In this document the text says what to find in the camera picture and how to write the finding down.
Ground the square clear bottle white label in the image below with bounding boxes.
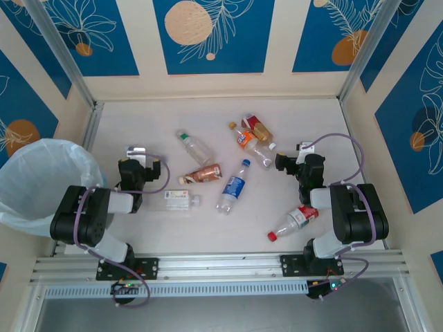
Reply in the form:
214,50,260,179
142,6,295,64
142,188,202,217

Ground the orange label bottle gold cap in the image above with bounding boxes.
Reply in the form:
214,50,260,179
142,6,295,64
228,121,275,171

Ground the clear bottle green cap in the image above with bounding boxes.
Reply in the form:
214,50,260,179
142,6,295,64
175,129,216,167

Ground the brown label bottle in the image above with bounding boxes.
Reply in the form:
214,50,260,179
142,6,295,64
179,163,223,185

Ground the red label bottle red cap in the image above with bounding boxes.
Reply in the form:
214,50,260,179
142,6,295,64
266,205,320,242

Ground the blue label bottle blue cap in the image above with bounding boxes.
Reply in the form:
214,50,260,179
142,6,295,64
216,158,252,216

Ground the bin with white liner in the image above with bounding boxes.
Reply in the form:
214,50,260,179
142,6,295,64
0,138,109,239

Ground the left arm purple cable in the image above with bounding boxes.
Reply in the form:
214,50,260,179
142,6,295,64
74,154,171,308

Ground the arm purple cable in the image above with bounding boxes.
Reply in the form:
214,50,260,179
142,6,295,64
299,133,379,302
74,154,171,308

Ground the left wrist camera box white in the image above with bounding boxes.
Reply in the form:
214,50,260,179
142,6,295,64
125,145,147,164

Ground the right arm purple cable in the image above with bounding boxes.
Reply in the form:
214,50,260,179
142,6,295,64
299,133,379,302

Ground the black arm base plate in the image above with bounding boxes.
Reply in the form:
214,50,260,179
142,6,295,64
96,257,159,281
280,255,345,277

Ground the aluminium mounting rail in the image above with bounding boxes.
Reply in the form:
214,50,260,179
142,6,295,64
30,251,406,284

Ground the grey slotted cable duct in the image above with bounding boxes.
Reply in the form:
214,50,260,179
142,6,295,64
44,280,309,299

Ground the aluminium frame post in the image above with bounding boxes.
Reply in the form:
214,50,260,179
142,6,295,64
337,0,398,103
26,0,105,111

